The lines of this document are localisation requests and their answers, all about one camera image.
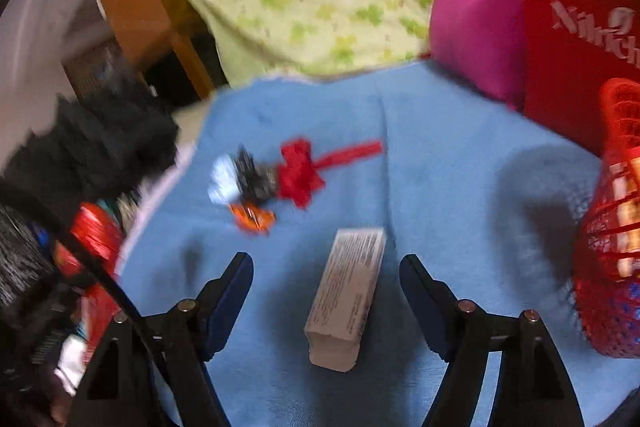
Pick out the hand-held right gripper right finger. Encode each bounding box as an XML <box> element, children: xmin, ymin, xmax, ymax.
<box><xmin>399</xmin><ymin>253</ymin><xmax>586</xmax><ymax>427</ymax></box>

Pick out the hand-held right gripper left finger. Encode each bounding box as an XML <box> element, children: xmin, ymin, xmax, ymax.
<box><xmin>67</xmin><ymin>252</ymin><xmax>256</xmax><ymax>427</ymax></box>

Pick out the white cardboard carton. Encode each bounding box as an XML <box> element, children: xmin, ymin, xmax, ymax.
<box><xmin>303</xmin><ymin>228</ymin><xmax>387</xmax><ymax>373</ymax></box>

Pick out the orange plastic packet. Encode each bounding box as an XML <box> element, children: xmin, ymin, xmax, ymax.
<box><xmin>229</xmin><ymin>199</ymin><xmax>277</xmax><ymax>235</ymax></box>

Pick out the white wrapper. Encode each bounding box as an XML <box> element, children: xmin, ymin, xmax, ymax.
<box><xmin>207</xmin><ymin>154</ymin><xmax>243</xmax><ymax>208</ymax></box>

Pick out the black plastic bag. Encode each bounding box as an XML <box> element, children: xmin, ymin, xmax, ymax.
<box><xmin>235</xmin><ymin>147</ymin><xmax>278</xmax><ymax>202</ymax></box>

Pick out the red mesh ribbon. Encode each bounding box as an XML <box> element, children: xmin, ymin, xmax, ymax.
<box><xmin>274</xmin><ymin>138</ymin><xmax>385</xmax><ymax>210</ymax></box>

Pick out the red mesh basket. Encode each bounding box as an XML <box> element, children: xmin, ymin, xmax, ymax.
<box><xmin>572</xmin><ymin>78</ymin><xmax>640</xmax><ymax>359</ymax></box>

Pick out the blue blanket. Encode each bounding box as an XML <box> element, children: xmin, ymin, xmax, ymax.
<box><xmin>117</xmin><ymin>59</ymin><xmax>640</xmax><ymax>427</ymax></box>

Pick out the red plastic packet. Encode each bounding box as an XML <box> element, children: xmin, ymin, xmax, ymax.
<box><xmin>70</xmin><ymin>202</ymin><xmax>126</xmax><ymax>278</ymax></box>

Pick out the black fluffy cloth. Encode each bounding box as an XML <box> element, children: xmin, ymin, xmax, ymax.
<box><xmin>0</xmin><ymin>72</ymin><xmax>181</xmax><ymax>228</ymax></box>

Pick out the red paper bag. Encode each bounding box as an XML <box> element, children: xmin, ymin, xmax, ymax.
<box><xmin>500</xmin><ymin>0</ymin><xmax>640</xmax><ymax>158</ymax></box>

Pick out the magenta pillow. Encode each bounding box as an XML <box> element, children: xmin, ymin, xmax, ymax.
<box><xmin>429</xmin><ymin>0</ymin><xmax>531</xmax><ymax>110</ymax></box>

